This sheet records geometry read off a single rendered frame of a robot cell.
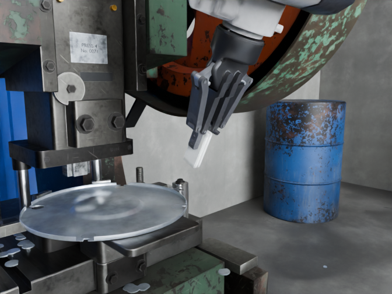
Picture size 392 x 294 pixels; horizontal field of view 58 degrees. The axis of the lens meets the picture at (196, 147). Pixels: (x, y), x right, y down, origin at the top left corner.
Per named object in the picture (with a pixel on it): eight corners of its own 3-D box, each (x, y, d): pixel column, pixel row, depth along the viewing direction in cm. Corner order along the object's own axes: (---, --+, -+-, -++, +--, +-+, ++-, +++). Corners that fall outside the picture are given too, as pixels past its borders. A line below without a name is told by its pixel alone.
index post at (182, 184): (189, 221, 79) (189, 178, 77) (179, 224, 77) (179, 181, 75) (181, 217, 81) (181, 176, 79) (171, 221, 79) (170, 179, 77)
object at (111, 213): (186, 241, 51) (186, 235, 51) (-18, 242, 51) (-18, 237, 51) (187, 185, 80) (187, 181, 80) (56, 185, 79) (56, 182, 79)
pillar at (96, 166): (104, 198, 85) (101, 140, 83) (95, 200, 83) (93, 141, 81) (100, 196, 86) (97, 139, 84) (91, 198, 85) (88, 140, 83)
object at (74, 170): (91, 173, 73) (91, 156, 73) (69, 177, 70) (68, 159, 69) (84, 170, 76) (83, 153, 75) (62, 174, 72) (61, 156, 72)
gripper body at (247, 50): (243, 38, 47) (219, 100, 51) (277, 43, 53) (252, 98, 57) (205, 18, 51) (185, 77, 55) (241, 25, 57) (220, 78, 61)
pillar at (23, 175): (33, 215, 74) (28, 149, 71) (22, 218, 72) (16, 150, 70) (30, 213, 75) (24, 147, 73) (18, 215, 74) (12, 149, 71)
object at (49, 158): (136, 165, 75) (136, 139, 74) (39, 183, 61) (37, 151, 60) (98, 154, 86) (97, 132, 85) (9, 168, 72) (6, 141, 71)
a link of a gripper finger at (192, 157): (210, 133, 59) (207, 134, 58) (196, 168, 62) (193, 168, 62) (198, 124, 61) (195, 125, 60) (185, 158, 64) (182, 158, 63)
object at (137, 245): (202, 296, 60) (202, 220, 58) (132, 337, 50) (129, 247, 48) (121, 248, 78) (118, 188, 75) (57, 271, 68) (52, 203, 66)
